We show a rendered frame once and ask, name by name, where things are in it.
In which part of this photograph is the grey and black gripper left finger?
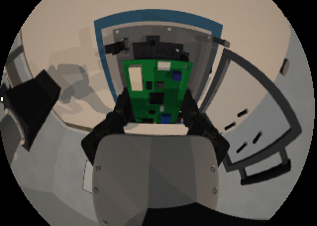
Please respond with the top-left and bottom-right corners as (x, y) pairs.
(81, 88), (132, 165)

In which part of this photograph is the green circuit board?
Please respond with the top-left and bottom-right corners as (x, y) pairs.
(122, 59), (193, 124)

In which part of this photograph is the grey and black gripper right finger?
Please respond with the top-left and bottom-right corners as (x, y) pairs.
(180, 89), (230, 167)

